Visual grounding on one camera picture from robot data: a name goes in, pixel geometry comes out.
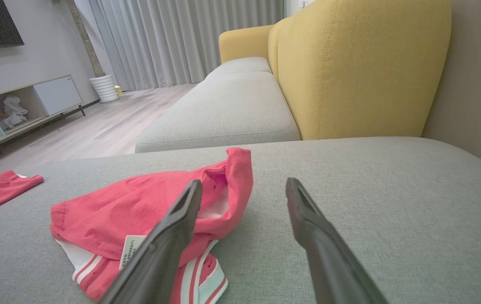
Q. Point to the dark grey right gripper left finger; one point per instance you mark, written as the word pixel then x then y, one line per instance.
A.
pixel 160 253

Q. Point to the white plush toy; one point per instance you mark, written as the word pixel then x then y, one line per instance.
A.
pixel 12 112

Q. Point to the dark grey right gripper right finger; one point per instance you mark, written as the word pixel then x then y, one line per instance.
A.
pixel 329 261

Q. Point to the yellow sofa armrest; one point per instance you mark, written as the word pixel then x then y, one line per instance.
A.
pixel 242 42

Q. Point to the large grey sofa seat cushion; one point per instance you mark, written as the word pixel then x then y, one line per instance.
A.
pixel 223 114

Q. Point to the wide yellow sofa back cushion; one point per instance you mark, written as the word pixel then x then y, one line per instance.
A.
pixel 363 67

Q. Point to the white and mint TV cabinet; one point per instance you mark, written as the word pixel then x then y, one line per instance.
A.
pixel 57 95

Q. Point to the red jersey with lettering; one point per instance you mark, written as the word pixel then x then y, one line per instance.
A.
pixel 118 211

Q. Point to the white ribbed plant pot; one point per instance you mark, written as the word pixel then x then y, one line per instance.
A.
pixel 104 89

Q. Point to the light grey curtain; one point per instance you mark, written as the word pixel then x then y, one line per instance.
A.
pixel 181 42

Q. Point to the small yellow floor object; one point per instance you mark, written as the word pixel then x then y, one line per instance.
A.
pixel 118 90

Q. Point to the brown plant trunk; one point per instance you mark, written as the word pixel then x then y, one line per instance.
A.
pixel 86 42

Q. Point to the small grey sofa seat cushion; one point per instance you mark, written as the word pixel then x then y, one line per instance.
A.
pixel 240 65

